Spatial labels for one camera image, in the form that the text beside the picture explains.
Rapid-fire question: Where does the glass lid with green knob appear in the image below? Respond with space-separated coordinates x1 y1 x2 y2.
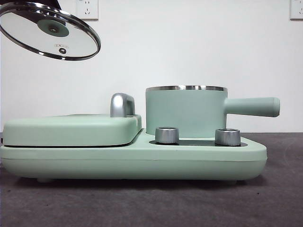
0 1 102 61

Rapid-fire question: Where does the mint green griddle lid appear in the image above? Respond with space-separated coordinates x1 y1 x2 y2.
2 93 144 147

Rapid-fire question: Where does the mint green breakfast machine base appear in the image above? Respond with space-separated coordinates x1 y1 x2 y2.
0 129 268 183

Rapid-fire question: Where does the silver control knob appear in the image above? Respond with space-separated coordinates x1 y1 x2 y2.
214 128 241 146
155 127 180 144

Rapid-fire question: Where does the white wall socket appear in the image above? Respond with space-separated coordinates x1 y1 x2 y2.
76 0 99 20
289 0 303 20

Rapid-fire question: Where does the mint green handled pot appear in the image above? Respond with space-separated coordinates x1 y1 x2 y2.
144 85 281 140

